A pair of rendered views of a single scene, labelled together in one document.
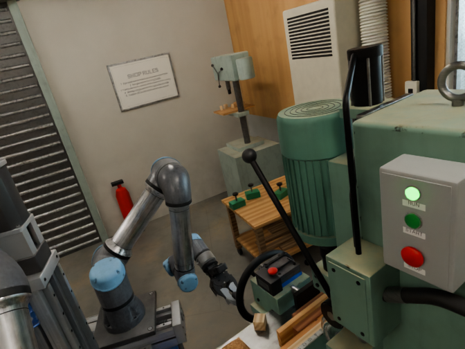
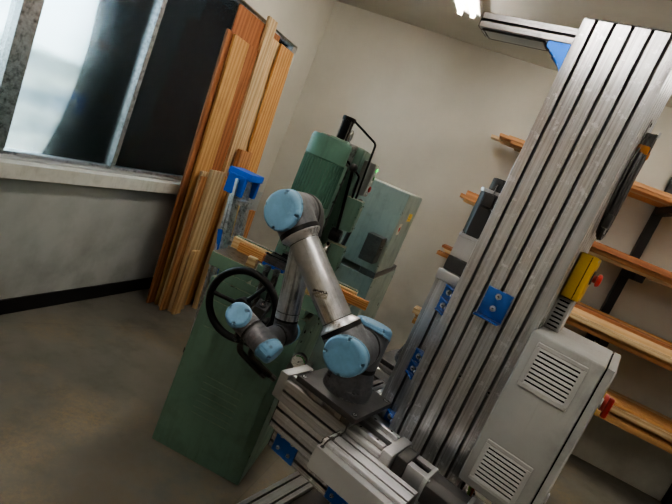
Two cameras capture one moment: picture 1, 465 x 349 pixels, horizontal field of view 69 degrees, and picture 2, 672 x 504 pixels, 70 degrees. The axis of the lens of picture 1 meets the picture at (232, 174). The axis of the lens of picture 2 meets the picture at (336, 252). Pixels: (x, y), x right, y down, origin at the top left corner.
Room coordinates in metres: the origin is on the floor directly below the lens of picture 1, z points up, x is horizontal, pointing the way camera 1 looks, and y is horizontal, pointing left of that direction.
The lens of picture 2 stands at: (2.21, 1.20, 1.44)
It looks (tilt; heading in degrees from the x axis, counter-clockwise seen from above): 10 degrees down; 218
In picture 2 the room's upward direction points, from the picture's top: 23 degrees clockwise
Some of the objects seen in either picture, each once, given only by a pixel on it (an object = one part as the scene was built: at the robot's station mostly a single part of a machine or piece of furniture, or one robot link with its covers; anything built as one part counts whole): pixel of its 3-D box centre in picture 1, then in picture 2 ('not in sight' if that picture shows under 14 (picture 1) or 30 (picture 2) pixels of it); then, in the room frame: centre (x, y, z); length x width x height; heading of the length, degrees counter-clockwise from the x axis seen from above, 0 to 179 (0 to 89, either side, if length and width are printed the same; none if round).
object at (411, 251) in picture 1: (412, 256); not in sight; (0.37, -0.21, 1.36); 0.03 x 0.01 x 0.03; 30
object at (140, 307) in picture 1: (121, 307); (352, 374); (1.03, 0.50, 0.87); 0.15 x 0.15 x 0.10
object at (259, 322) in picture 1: (259, 321); not in sight; (0.77, 0.01, 0.92); 0.03 x 0.03 x 0.03; 73
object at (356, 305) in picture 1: (362, 289); (349, 214); (0.48, -0.18, 1.23); 0.09 x 0.08 x 0.15; 30
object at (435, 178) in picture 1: (426, 219); (365, 178); (0.39, -0.25, 1.40); 0.10 x 0.06 x 0.16; 30
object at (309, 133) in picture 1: (322, 172); (319, 173); (0.74, -0.21, 1.35); 0.18 x 0.18 x 0.31
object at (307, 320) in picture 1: (325, 312); not in sight; (0.74, -0.17, 0.92); 0.23 x 0.02 x 0.04; 120
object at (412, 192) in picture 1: (412, 193); not in sight; (0.37, -0.22, 1.46); 0.02 x 0.01 x 0.02; 30
